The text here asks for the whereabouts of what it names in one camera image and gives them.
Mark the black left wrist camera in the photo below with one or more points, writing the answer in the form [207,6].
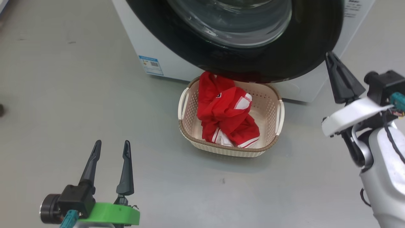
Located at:
[76,199]

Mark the dark round washing machine door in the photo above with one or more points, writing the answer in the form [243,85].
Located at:
[310,47]

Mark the blue energy label sticker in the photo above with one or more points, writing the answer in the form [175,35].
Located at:
[151,65]

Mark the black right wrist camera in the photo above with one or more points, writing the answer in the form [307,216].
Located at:
[386,85]

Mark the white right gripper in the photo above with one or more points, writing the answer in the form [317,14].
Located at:
[351,115]

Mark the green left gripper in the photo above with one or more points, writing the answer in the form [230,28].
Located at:
[110,213]

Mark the white washing machine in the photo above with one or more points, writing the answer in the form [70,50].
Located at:
[133,31]

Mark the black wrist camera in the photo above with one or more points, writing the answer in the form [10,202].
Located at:
[76,199]
[386,85]

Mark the red and white garment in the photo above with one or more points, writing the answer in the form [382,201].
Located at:
[227,117]

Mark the cream perforated laundry basket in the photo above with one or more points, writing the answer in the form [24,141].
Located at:
[269,110]

